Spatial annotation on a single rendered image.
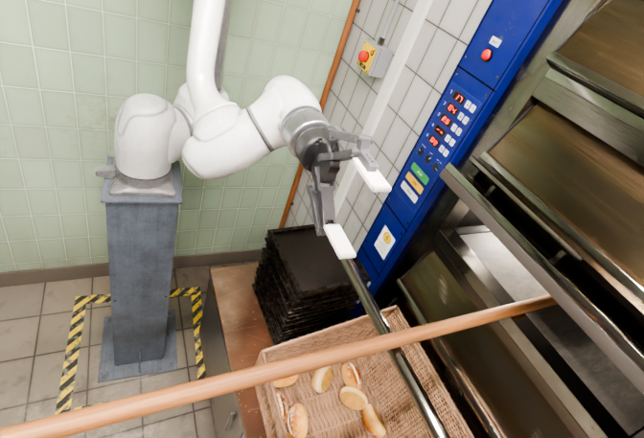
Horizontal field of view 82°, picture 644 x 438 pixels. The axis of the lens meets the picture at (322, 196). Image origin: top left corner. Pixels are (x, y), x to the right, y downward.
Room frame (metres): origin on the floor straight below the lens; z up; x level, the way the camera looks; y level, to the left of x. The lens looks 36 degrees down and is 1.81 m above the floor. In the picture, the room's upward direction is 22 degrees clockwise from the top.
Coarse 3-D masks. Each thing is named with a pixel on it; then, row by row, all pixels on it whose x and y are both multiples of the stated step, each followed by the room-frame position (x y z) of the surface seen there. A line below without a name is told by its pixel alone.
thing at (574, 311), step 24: (456, 192) 0.80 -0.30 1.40; (480, 216) 0.73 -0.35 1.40; (504, 240) 0.67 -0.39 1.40; (552, 240) 0.78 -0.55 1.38; (528, 264) 0.61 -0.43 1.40; (576, 264) 0.71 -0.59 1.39; (552, 288) 0.56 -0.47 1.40; (600, 288) 0.65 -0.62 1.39; (576, 312) 0.52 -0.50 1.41; (624, 312) 0.60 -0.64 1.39; (600, 336) 0.48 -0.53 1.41; (624, 360) 0.45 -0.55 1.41
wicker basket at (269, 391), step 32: (352, 320) 0.80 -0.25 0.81; (288, 352) 0.68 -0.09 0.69; (384, 352) 0.80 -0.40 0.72; (416, 352) 0.76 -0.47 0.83; (384, 384) 0.72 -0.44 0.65; (320, 416) 0.58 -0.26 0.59; (352, 416) 0.61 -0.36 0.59; (384, 416) 0.65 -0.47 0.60; (416, 416) 0.62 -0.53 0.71; (448, 416) 0.60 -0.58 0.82
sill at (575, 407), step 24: (456, 240) 0.93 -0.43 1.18; (456, 264) 0.85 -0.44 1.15; (480, 264) 0.86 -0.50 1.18; (480, 288) 0.78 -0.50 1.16; (528, 336) 0.65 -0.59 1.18; (552, 360) 0.61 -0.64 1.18; (552, 384) 0.57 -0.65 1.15; (576, 384) 0.57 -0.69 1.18; (576, 408) 0.52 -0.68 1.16; (600, 408) 0.53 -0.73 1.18; (600, 432) 0.48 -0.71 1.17; (624, 432) 0.49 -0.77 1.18
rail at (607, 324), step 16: (464, 176) 0.81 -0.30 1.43; (480, 192) 0.77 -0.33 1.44; (496, 208) 0.72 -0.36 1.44; (512, 224) 0.68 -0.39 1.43; (528, 240) 0.65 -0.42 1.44; (544, 256) 0.61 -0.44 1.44; (560, 272) 0.58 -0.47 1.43; (576, 288) 0.55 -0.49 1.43; (592, 304) 0.52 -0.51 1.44; (608, 320) 0.50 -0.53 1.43; (624, 336) 0.47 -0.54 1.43; (624, 352) 0.46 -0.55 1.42; (640, 352) 0.45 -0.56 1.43; (640, 368) 0.43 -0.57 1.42
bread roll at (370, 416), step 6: (366, 408) 0.63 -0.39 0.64; (372, 408) 0.63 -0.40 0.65; (366, 414) 0.61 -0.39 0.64; (372, 414) 0.61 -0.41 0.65; (378, 414) 0.63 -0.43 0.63; (366, 420) 0.60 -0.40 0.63; (372, 420) 0.60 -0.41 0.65; (378, 420) 0.60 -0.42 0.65; (366, 426) 0.58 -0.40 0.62; (372, 426) 0.58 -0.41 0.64; (378, 426) 0.58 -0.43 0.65; (384, 426) 0.60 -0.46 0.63; (372, 432) 0.57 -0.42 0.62; (378, 432) 0.57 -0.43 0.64; (384, 432) 0.58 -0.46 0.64
